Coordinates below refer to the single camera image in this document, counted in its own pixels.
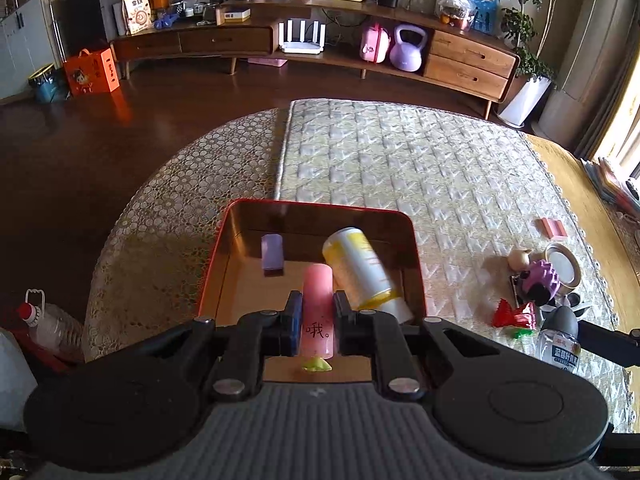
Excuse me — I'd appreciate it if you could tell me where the yellow white can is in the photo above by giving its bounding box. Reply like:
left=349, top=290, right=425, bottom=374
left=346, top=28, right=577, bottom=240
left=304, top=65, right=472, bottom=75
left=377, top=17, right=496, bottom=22
left=322, top=227, right=415, bottom=324

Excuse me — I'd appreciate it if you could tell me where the red snack packet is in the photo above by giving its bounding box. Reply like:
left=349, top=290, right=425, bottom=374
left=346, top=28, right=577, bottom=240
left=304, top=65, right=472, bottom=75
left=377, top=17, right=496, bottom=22
left=492, top=298, right=539, bottom=331

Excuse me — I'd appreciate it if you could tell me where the white router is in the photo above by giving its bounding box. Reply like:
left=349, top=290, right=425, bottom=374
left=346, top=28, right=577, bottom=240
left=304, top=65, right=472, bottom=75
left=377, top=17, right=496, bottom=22
left=278, top=18, right=327, bottom=55

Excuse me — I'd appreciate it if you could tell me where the black cabinet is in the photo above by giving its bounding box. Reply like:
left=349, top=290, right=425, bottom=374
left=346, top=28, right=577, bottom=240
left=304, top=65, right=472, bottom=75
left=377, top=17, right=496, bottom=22
left=60, top=0, right=134, bottom=59

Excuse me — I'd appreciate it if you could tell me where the yellow tablecloth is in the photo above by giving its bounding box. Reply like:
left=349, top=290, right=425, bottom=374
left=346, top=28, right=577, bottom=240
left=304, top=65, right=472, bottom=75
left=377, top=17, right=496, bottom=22
left=525, top=132, right=640, bottom=434

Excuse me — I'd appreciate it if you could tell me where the purple spiky toy sheep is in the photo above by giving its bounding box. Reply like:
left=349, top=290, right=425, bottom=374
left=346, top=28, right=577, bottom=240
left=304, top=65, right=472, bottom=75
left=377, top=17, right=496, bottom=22
left=517, top=260, right=562, bottom=307

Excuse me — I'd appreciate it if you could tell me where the wooden tv cabinet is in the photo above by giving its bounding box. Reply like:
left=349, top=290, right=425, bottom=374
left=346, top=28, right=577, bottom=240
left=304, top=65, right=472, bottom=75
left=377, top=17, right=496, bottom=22
left=109, top=0, right=521, bottom=121

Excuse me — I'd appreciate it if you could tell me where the purple block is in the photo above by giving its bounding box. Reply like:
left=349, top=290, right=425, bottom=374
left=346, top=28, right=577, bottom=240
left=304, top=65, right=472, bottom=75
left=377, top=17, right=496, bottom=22
left=261, top=233, right=286, bottom=278

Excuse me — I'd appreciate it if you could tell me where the plastic oil bottle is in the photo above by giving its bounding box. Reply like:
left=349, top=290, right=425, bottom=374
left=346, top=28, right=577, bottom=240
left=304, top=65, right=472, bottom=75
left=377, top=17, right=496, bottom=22
left=17, top=289, right=86, bottom=362

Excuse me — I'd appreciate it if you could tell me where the white plastic bag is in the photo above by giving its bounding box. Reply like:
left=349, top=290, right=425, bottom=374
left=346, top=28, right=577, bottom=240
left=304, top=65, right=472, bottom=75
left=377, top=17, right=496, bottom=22
left=0, top=327, right=39, bottom=414

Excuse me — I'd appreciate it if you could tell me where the cereal box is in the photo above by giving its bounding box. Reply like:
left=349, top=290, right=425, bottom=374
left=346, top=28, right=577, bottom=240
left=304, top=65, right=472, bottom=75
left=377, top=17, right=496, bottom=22
left=122, top=0, right=155, bottom=36

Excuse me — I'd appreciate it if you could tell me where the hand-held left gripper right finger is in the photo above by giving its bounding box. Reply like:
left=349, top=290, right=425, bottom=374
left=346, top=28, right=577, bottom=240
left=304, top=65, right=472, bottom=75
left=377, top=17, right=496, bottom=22
left=332, top=289, right=538, bottom=404

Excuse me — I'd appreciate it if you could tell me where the quilted mat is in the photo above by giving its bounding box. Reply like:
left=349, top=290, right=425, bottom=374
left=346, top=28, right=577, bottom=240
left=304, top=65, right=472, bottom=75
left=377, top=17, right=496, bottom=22
left=272, top=99, right=632, bottom=434

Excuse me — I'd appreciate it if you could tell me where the pink tube with green cap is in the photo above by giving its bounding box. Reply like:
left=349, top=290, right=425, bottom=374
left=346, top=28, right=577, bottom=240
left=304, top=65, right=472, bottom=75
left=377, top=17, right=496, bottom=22
left=300, top=263, right=337, bottom=373

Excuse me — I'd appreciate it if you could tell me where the purple kettlebell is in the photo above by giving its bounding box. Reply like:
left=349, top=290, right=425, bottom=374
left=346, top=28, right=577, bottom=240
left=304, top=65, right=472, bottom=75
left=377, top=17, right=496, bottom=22
left=389, top=24, right=429, bottom=71

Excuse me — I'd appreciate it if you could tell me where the stack of books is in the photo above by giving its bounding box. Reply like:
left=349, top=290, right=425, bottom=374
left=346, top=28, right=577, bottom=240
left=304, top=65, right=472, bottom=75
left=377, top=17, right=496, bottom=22
left=580, top=157, right=640, bottom=222

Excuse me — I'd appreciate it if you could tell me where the beige garlic bulb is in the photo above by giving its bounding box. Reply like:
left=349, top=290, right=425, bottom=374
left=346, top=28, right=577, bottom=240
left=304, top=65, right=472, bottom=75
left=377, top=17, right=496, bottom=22
left=507, top=248, right=534, bottom=271

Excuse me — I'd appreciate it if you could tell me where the white planter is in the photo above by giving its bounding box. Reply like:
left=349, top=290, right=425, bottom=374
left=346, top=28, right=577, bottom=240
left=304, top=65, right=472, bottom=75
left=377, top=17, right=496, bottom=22
left=497, top=75, right=554, bottom=129

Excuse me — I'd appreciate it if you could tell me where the blue bag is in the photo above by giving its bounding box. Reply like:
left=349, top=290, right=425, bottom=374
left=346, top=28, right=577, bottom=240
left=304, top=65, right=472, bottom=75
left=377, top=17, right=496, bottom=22
left=467, top=0, right=501, bottom=36

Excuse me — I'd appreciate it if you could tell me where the green leafy plant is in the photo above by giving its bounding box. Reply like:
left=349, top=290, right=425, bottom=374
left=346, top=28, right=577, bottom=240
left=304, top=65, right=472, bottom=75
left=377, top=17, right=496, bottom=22
left=500, top=0, right=557, bottom=82

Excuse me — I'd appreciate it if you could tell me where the clear bottle with grey cap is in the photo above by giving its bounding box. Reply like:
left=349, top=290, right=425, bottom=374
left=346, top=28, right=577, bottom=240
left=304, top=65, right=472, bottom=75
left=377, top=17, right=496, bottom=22
left=535, top=305, right=584, bottom=376

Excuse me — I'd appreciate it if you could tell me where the blue bucket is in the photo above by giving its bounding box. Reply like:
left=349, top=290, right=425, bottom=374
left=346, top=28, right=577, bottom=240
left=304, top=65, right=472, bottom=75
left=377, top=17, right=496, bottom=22
left=27, top=65, right=69, bottom=104

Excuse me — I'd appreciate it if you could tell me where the pink ridged soap dish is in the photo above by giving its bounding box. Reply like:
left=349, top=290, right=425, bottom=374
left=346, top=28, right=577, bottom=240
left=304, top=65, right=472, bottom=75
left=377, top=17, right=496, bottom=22
left=537, top=217, right=570, bottom=240

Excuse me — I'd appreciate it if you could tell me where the red tin box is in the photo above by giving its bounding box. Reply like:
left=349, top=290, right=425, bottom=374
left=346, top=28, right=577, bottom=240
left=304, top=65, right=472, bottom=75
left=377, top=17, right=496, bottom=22
left=195, top=198, right=429, bottom=384

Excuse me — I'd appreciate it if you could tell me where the lace tablecloth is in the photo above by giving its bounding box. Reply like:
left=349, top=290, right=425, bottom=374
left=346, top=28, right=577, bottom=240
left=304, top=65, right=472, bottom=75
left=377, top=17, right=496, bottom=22
left=82, top=107, right=292, bottom=364

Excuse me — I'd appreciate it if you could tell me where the orange gift box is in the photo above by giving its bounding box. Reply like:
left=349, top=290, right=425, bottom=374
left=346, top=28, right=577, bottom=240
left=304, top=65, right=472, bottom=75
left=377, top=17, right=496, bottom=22
left=62, top=49, right=122, bottom=98

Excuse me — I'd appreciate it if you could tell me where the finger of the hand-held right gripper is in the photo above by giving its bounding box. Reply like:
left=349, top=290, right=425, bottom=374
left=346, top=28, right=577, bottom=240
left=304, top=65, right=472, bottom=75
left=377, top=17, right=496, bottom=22
left=564, top=293, right=594, bottom=317
left=576, top=320, right=640, bottom=367

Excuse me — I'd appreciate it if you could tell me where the curtain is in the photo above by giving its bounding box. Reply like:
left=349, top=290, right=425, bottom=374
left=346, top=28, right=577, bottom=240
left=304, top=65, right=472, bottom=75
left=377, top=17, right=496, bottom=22
left=537, top=0, right=627, bottom=157

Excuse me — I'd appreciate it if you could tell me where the plastic bag of fruit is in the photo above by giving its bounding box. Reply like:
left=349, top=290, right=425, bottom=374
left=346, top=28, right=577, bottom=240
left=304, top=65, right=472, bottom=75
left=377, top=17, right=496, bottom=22
left=435, top=0, right=476, bottom=31

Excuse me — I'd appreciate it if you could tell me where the round tape roll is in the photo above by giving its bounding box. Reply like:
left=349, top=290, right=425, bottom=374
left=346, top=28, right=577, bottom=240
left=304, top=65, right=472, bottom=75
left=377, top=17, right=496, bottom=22
left=544, top=242, right=582, bottom=291

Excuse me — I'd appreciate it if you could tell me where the pink toy case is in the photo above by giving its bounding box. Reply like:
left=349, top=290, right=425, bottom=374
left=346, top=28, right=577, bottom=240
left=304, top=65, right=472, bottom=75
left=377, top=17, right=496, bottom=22
left=360, top=22, right=392, bottom=65

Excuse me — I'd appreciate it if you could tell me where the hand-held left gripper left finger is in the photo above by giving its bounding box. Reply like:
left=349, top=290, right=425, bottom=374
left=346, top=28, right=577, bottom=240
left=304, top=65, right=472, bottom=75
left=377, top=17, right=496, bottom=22
left=115, top=290, right=306, bottom=404

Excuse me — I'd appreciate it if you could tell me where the white cabinet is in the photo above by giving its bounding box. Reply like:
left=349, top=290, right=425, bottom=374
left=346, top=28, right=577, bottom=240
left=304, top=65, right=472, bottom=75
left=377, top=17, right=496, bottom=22
left=0, top=0, right=61, bottom=102

